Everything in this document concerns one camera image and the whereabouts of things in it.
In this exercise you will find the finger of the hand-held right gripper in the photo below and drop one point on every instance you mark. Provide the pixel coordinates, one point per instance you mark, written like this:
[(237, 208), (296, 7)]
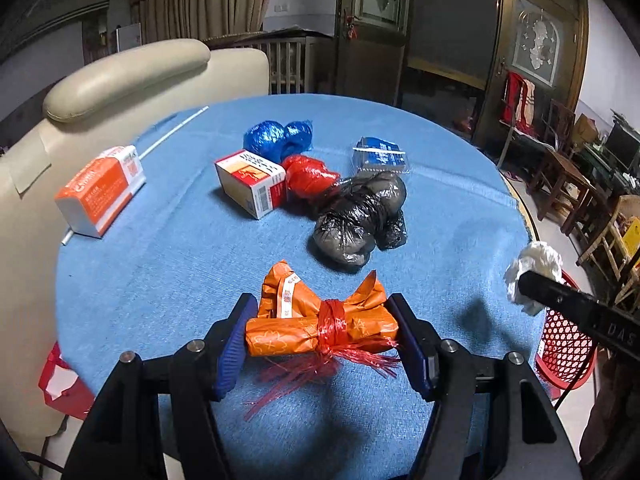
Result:
[(575, 305)]

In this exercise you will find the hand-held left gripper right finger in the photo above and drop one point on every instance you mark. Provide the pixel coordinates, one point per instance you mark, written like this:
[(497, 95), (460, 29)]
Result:
[(416, 357)]

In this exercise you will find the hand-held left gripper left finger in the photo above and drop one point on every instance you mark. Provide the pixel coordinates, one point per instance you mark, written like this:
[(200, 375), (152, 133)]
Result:
[(231, 362)]

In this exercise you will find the red plastic mesh basket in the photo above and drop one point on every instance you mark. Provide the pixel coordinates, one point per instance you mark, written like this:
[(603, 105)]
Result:
[(565, 345)]

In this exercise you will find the white paper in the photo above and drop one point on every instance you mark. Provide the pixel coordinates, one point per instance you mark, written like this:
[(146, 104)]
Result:
[(537, 257)]

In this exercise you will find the black plastic bag bundle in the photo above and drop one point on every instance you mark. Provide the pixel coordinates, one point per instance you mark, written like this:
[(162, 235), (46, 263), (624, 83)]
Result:
[(350, 220)]

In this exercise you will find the small orange and white carton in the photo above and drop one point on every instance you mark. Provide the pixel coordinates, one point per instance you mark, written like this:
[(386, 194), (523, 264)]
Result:
[(250, 185)]

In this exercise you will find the red plastic bag ball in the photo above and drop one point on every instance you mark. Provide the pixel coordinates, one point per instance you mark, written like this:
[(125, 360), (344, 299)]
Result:
[(307, 177)]

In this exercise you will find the blue packet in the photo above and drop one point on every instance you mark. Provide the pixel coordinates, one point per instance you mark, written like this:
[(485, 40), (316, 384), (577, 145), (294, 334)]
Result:
[(380, 157)]

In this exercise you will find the blue plastic bag ball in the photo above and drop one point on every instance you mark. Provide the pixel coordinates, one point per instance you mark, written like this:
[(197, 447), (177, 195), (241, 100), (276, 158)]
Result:
[(270, 137)]

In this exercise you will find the rattan chair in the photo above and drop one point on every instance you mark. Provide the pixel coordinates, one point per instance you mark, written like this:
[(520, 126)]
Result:
[(607, 245)]

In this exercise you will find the yellow box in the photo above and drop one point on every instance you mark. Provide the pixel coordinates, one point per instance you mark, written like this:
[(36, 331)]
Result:
[(632, 240)]

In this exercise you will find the round table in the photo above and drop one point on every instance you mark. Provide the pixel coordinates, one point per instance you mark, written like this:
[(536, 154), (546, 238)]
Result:
[(526, 217)]

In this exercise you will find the dark cloth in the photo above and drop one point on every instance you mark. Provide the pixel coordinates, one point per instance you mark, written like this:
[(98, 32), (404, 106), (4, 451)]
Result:
[(610, 410)]

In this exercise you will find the dark wooden stool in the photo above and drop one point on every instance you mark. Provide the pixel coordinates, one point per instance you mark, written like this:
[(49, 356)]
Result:
[(560, 170)]

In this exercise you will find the glass-top desk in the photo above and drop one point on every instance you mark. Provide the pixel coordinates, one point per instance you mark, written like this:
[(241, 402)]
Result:
[(600, 160)]

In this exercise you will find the black monitor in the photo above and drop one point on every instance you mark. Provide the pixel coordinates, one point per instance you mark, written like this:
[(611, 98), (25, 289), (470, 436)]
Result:
[(622, 145)]

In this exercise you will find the red bag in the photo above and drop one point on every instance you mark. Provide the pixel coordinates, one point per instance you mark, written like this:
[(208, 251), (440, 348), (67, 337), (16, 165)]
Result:
[(60, 390)]

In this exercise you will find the small cardboard box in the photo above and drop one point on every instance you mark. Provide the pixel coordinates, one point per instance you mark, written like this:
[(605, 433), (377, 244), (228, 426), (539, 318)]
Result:
[(585, 130)]

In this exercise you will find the wooden chair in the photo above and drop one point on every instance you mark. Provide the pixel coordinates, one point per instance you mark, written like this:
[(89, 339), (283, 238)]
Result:
[(559, 122)]

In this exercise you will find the red scarf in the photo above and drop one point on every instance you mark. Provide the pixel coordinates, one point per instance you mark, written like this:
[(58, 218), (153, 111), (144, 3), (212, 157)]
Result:
[(517, 100)]

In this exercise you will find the large orange and white packet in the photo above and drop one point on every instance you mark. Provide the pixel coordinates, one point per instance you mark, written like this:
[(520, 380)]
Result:
[(100, 190)]

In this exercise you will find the white straw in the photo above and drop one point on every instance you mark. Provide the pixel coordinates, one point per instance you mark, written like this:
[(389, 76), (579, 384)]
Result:
[(170, 132)]

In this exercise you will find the wooden door with glass pane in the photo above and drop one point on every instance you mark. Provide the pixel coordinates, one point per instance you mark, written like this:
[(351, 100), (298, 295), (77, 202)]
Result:
[(535, 40)]

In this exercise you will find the wooden door, red tassel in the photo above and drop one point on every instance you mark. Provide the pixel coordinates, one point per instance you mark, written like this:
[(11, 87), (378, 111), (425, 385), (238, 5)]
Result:
[(370, 60)]

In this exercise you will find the wooden crib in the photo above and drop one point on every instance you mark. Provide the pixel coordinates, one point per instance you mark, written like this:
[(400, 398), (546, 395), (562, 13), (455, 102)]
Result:
[(290, 65)]

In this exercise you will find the beige leather sofa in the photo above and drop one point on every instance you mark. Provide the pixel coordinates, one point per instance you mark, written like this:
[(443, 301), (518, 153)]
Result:
[(125, 75)]

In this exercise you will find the beige curtain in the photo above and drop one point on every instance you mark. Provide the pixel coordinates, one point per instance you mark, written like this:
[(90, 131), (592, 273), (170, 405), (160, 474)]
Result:
[(200, 0)]

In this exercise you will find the metal frame chair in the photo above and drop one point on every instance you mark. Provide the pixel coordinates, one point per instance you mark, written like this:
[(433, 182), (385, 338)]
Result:
[(530, 132)]

